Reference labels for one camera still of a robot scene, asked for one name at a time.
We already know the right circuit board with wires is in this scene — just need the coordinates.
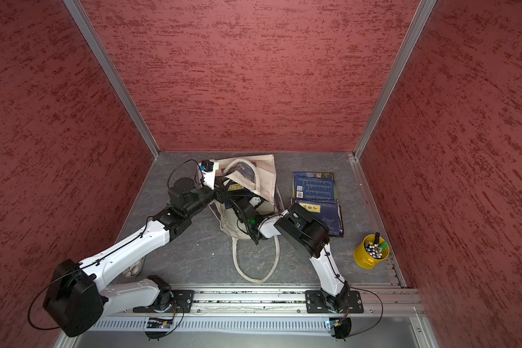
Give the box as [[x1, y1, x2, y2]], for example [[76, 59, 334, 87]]
[[325, 318, 352, 339]]

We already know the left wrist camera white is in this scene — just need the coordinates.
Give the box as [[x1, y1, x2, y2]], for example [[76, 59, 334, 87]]
[[200, 159, 220, 189]]

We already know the corner aluminium post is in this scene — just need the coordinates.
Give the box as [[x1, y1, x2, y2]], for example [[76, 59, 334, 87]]
[[63, 0, 160, 159], [353, 0, 436, 161]]

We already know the circuit board with wires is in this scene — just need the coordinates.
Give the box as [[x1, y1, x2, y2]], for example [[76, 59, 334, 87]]
[[325, 318, 352, 339], [144, 318, 175, 340]]

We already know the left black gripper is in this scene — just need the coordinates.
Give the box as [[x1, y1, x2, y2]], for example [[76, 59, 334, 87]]
[[186, 173, 235, 217]]

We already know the blue book white text back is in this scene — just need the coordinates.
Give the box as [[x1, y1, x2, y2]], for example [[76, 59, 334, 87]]
[[292, 172, 338, 202]]

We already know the right corner aluminium post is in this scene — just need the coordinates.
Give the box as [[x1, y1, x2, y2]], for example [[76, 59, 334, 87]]
[[353, 0, 436, 161]]

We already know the yellow cup with batteries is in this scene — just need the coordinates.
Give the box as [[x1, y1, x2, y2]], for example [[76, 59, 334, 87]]
[[353, 232, 390, 270]]

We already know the aluminium front rail frame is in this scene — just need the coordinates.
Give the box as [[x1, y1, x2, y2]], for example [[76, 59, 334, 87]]
[[55, 286, 439, 347]]

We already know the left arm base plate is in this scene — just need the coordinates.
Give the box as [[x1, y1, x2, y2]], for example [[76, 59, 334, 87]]
[[132, 290, 195, 314]]

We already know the left circuit board with wires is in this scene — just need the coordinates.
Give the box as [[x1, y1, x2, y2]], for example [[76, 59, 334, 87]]
[[144, 318, 175, 340]]

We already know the left corner aluminium post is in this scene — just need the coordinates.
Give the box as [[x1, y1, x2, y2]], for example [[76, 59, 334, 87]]
[[63, 0, 160, 159]]

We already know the white rolled cloth object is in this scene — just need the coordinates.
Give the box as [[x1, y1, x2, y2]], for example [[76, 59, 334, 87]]
[[122, 258, 145, 278]]

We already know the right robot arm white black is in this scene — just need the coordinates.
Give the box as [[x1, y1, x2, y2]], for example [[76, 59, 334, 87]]
[[222, 194, 349, 313]]

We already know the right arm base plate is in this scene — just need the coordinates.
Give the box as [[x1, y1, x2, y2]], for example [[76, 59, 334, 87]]
[[305, 290, 364, 315]]

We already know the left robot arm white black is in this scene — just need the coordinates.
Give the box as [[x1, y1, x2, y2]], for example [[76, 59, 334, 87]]
[[41, 178, 226, 337]]

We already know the cream canvas tote bag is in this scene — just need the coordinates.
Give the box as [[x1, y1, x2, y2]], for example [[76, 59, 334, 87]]
[[207, 155, 285, 284]]

